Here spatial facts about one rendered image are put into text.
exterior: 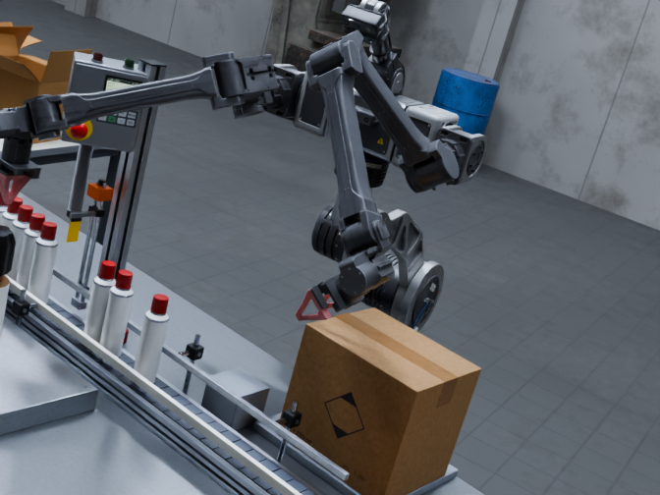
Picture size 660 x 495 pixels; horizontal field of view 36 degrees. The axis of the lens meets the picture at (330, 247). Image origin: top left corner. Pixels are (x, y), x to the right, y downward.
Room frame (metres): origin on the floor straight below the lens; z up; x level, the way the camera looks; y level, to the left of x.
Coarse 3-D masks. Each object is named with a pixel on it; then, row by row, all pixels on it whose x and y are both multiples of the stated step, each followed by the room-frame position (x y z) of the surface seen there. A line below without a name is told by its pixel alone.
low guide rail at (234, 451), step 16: (16, 288) 2.15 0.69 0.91; (64, 320) 2.05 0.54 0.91; (80, 336) 2.00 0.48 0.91; (96, 352) 1.97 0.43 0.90; (128, 368) 1.91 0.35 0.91; (144, 384) 1.87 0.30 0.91; (160, 400) 1.84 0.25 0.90; (192, 416) 1.79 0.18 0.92; (208, 432) 1.75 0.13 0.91; (224, 448) 1.72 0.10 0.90; (256, 464) 1.68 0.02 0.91; (272, 480) 1.65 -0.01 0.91
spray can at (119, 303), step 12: (120, 276) 1.99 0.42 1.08; (132, 276) 2.01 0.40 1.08; (120, 288) 1.99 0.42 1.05; (108, 300) 2.00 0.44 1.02; (120, 300) 1.98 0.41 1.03; (132, 300) 2.01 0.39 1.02; (108, 312) 1.99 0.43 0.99; (120, 312) 1.99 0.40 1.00; (108, 324) 1.99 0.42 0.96; (120, 324) 1.99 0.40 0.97; (108, 336) 1.98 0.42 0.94; (120, 336) 1.99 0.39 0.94; (108, 348) 1.98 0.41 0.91; (120, 348) 2.00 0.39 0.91
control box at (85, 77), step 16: (80, 64) 2.17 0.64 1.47; (96, 64) 2.18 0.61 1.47; (112, 64) 2.22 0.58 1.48; (80, 80) 2.17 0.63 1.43; (96, 80) 2.18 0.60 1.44; (144, 80) 2.21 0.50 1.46; (96, 128) 2.18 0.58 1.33; (112, 128) 2.20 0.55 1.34; (128, 128) 2.21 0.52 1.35; (96, 144) 2.19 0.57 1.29; (112, 144) 2.20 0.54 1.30; (128, 144) 2.21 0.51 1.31
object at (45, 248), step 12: (48, 228) 2.15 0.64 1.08; (36, 240) 2.15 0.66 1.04; (48, 240) 2.15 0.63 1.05; (36, 252) 2.14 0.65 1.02; (48, 252) 2.14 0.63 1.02; (36, 264) 2.14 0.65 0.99; (48, 264) 2.15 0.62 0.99; (36, 276) 2.14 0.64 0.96; (48, 276) 2.15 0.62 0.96; (36, 288) 2.14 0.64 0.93; (48, 288) 2.16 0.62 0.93
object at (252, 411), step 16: (80, 288) 2.14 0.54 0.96; (128, 320) 2.04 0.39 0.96; (176, 352) 1.95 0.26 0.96; (192, 368) 1.90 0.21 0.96; (208, 384) 1.87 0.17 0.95; (240, 400) 1.82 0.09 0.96; (256, 416) 1.79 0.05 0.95; (288, 432) 1.74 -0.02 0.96; (304, 448) 1.71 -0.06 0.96; (320, 464) 1.68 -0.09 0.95
